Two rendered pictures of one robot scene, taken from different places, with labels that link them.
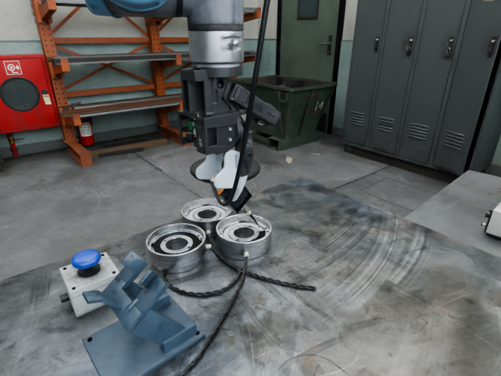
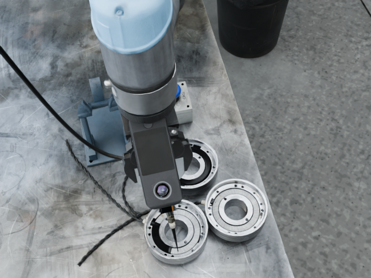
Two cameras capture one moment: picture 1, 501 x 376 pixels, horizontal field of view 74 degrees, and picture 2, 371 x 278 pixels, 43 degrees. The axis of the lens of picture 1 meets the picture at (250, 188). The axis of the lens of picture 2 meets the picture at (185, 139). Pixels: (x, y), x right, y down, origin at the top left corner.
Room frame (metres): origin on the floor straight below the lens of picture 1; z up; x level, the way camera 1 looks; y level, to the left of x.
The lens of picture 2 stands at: (0.71, -0.23, 1.56)
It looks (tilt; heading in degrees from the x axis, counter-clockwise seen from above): 57 degrees down; 120
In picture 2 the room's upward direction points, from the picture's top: 4 degrees counter-clockwise
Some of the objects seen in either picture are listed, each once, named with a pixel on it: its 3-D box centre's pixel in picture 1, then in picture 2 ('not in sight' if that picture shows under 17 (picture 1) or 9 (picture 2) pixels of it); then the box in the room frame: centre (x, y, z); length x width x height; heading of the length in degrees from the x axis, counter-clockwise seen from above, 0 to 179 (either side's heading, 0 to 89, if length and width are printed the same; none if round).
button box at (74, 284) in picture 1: (88, 283); (171, 101); (0.41, 0.25, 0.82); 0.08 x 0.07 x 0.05; 128
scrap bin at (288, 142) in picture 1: (280, 110); not in sight; (4.00, -0.36, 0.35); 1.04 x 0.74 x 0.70; 38
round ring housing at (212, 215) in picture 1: (207, 217); (235, 211); (0.61, 0.09, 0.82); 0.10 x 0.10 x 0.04
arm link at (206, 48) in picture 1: (218, 49); (141, 81); (0.50, 0.04, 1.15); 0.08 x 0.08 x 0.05
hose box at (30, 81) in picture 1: (42, 106); not in sight; (3.51, 2.16, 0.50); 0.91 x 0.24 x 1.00; 128
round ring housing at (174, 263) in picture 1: (177, 248); (189, 167); (0.50, 0.13, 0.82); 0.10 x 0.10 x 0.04
